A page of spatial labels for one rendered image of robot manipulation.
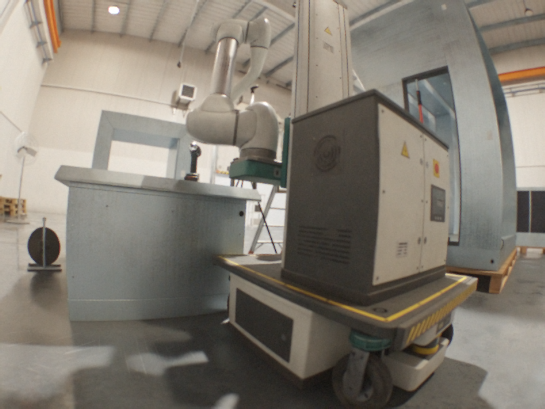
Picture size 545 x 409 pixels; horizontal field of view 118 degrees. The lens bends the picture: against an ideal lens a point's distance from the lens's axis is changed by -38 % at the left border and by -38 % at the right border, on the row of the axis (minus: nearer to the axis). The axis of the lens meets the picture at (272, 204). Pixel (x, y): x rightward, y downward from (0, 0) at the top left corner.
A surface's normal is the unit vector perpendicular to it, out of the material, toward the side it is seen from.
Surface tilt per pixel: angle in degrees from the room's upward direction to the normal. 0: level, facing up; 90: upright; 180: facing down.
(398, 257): 90
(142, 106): 90
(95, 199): 90
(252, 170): 90
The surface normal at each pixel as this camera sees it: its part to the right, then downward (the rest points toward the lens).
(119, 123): 0.57, 0.00
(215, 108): 0.16, -0.26
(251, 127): 0.11, -0.02
